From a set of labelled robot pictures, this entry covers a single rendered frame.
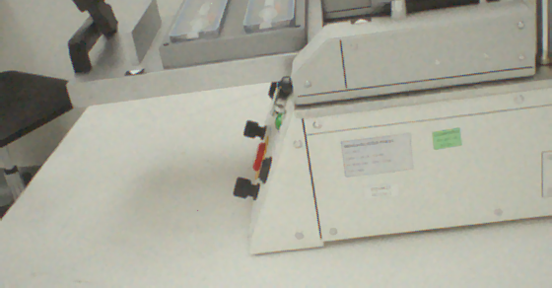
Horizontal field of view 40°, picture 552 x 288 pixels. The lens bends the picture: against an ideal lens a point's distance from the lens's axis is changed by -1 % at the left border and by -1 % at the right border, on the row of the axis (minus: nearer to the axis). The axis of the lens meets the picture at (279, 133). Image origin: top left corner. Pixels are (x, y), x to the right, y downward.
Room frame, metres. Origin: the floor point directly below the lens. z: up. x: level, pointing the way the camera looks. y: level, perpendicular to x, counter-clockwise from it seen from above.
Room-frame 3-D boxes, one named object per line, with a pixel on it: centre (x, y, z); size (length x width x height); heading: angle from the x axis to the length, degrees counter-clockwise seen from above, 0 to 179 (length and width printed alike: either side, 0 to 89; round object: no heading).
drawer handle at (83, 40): (0.92, 0.21, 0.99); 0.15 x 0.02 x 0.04; 174
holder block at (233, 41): (0.90, 0.02, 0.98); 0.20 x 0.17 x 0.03; 174
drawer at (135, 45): (0.91, 0.07, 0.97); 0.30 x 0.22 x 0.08; 84
